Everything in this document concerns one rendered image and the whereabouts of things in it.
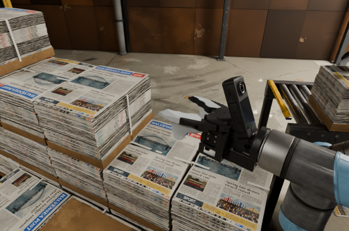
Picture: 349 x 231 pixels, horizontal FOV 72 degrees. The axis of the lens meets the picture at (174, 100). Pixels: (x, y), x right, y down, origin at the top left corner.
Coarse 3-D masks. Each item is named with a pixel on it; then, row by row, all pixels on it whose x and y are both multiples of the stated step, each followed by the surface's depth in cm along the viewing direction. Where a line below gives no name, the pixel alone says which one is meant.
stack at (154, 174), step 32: (160, 128) 112; (32, 160) 114; (64, 160) 99; (128, 160) 94; (160, 160) 95; (192, 160) 97; (224, 160) 95; (96, 192) 100; (128, 192) 88; (160, 192) 82; (192, 192) 82; (224, 192) 82; (256, 192) 82; (160, 224) 90; (192, 224) 81; (224, 224) 73; (256, 224) 72
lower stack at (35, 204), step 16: (16, 176) 117; (32, 176) 117; (0, 192) 109; (16, 192) 109; (32, 192) 109; (48, 192) 109; (64, 192) 109; (0, 208) 102; (16, 208) 102; (32, 208) 102; (48, 208) 102; (96, 208) 102; (0, 224) 96; (16, 224) 96; (32, 224) 96; (128, 224) 96
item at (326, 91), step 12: (324, 72) 123; (336, 72) 117; (348, 72) 118; (324, 84) 121; (336, 84) 111; (348, 84) 106; (312, 96) 134; (324, 96) 120; (336, 96) 110; (348, 96) 105; (324, 108) 119; (336, 108) 109; (348, 108) 107; (336, 120) 111; (348, 120) 110
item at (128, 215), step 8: (32, 168) 118; (48, 176) 114; (64, 184) 110; (80, 192) 106; (96, 200) 103; (104, 200) 100; (112, 208) 100; (128, 216) 97; (136, 216) 94; (144, 224) 94; (152, 224) 91
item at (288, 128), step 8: (288, 128) 120; (296, 128) 117; (304, 128) 117; (312, 128) 117; (320, 128) 117; (296, 136) 119; (304, 136) 118; (312, 136) 118; (320, 136) 117; (328, 136) 117; (336, 136) 116; (344, 136) 115
